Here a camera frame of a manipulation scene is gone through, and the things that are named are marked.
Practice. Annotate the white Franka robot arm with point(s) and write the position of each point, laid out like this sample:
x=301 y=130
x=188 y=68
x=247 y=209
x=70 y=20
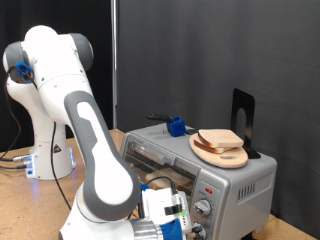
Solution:
x=100 y=166

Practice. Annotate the round wooden cutting board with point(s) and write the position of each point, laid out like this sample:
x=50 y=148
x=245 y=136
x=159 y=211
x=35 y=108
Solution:
x=230 y=161

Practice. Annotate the vertical metal pole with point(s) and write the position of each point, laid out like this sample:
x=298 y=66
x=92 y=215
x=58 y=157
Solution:
x=114 y=50

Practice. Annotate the red oven indicator light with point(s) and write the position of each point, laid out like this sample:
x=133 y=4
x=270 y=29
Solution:
x=208 y=191

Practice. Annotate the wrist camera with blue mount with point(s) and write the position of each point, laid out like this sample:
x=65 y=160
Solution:
x=171 y=230

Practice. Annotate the spatula with blue grip block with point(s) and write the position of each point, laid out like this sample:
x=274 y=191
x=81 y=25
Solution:
x=176 y=126

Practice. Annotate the silver toaster oven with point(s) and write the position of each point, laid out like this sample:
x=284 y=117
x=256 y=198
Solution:
x=233 y=186

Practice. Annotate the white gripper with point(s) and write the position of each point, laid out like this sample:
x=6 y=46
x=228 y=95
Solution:
x=160 y=203

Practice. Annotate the silver oven knob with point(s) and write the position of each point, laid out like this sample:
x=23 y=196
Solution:
x=202 y=236
x=202 y=207

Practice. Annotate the black metal bookend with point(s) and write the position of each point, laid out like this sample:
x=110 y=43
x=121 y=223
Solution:
x=245 y=100

